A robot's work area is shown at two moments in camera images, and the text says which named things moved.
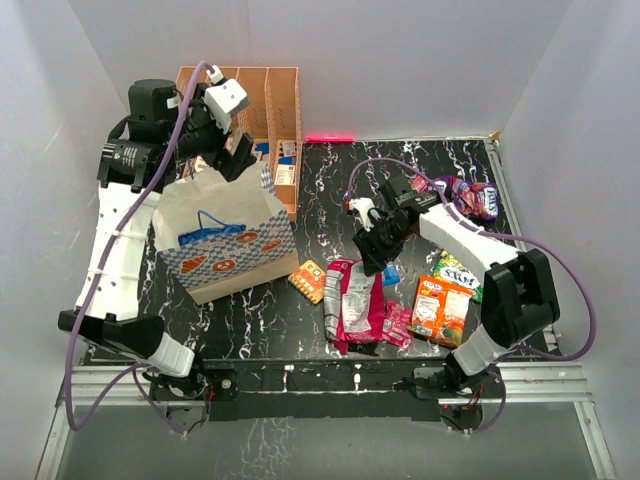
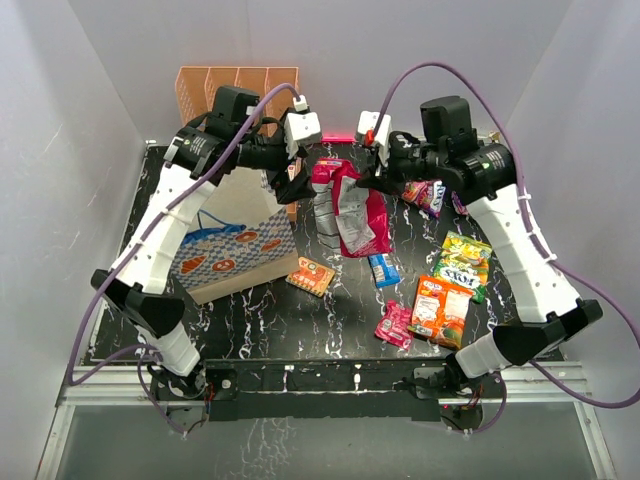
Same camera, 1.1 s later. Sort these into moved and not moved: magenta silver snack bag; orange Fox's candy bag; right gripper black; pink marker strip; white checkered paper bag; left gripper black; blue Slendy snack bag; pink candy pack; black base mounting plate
Moved: right gripper black; left gripper black; magenta silver snack bag
Not moved: white checkered paper bag; blue Slendy snack bag; orange Fox's candy bag; pink marker strip; pink candy pack; black base mounting plate
